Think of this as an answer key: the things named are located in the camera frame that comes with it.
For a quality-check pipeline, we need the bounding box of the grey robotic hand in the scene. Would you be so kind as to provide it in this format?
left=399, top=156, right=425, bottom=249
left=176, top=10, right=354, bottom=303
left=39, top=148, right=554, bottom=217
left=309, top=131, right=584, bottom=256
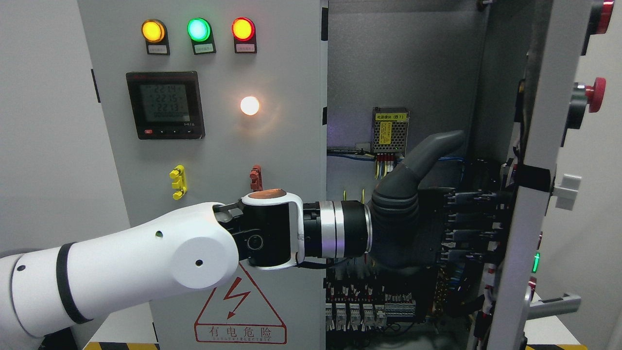
left=369, top=130, right=465, bottom=270

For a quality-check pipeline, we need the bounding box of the grey cabinet door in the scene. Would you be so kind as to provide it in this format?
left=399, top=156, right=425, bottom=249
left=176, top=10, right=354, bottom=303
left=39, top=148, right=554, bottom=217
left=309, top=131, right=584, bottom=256
left=78, top=0, right=328, bottom=350
left=488, top=0, right=605, bottom=350

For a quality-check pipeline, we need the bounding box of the white right door selector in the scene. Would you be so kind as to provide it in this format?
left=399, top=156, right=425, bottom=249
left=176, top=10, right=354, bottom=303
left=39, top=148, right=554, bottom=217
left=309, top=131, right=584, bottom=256
left=553, top=174, right=582, bottom=211

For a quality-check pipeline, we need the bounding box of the metal mesh power supply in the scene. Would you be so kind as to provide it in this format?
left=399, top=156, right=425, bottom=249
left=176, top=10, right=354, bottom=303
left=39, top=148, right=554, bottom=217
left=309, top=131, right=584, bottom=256
left=371, top=107, right=410, bottom=154

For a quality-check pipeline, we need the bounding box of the red terminal block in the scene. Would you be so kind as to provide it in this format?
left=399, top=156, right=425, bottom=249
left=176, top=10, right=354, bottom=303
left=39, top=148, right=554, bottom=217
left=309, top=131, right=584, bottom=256
left=249, top=164, right=263, bottom=192

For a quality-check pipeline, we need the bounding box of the red electrical hazard sticker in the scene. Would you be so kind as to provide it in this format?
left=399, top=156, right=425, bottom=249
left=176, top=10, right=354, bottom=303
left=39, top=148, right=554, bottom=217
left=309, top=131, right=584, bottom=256
left=194, top=263, right=288, bottom=344

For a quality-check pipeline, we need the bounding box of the white glowing indicator lamp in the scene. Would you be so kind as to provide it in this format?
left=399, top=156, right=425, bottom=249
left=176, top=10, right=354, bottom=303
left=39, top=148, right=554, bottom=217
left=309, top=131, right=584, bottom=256
left=240, top=96, right=260, bottom=117

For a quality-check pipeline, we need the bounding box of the red emergency stop button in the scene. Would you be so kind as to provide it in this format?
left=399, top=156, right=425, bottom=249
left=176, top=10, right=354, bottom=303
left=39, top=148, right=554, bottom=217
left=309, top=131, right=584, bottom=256
left=566, top=77, right=607, bottom=129

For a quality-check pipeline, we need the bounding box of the yellow terminal block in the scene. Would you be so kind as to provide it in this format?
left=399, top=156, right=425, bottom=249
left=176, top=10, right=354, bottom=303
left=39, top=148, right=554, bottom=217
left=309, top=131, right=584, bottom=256
left=169, top=164, right=188, bottom=201

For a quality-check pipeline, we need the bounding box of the red indicator lamp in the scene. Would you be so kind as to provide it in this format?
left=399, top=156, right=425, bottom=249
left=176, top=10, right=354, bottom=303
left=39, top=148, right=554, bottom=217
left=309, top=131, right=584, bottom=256
left=231, top=17, right=256, bottom=42

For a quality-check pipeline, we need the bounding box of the black digital power meter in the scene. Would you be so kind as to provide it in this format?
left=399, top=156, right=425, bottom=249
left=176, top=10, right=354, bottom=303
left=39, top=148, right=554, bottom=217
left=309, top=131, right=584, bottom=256
left=126, top=71, right=205, bottom=140

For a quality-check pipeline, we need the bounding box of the green indicator lamp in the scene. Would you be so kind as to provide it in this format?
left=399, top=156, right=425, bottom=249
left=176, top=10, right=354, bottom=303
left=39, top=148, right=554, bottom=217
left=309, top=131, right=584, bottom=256
left=187, top=17, right=211, bottom=42

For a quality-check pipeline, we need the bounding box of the yellow indicator lamp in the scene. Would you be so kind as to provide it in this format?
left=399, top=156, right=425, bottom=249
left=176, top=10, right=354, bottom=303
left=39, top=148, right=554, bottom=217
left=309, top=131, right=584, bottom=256
left=141, top=18, right=166, bottom=43

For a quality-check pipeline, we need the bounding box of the silver door handle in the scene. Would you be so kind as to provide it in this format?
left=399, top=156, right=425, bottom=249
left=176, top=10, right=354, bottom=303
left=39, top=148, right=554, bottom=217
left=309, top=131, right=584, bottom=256
left=524, top=293, right=582, bottom=343

